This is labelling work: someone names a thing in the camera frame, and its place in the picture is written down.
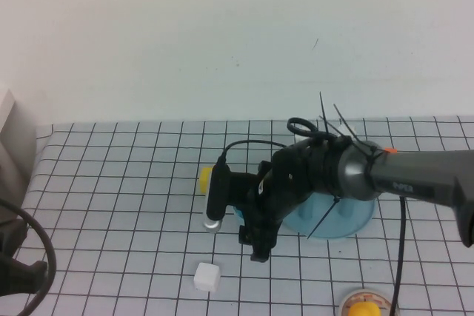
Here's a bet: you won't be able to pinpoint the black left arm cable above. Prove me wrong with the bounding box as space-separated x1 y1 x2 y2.
0 197 58 316

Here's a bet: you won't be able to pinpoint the yellow cube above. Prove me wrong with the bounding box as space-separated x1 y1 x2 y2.
199 167 214 195

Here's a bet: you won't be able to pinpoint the yellow rubber duck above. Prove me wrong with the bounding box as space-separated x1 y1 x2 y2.
347 300 381 316

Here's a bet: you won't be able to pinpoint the black right camera cable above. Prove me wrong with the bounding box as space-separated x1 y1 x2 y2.
220 117 327 164

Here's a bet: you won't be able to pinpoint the black zip tie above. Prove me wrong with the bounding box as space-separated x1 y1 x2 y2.
307 197 344 240

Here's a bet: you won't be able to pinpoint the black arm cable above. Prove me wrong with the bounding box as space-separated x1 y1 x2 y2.
0 197 58 316
391 195 407 316

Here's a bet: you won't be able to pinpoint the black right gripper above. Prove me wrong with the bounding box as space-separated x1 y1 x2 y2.
238 138 340 263

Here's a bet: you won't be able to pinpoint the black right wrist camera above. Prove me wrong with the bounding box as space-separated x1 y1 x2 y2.
202 156 260 235

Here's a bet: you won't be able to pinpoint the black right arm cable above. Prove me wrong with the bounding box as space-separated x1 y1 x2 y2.
391 195 407 316

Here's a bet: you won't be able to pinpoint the white black checkered tablecloth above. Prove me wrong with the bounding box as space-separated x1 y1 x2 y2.
0 115 474 316

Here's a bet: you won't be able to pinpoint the blue cup stand white caps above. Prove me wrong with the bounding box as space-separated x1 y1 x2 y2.
282 123 375 240

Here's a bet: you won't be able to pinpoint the white cube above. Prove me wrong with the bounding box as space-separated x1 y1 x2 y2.
193 261 221 292

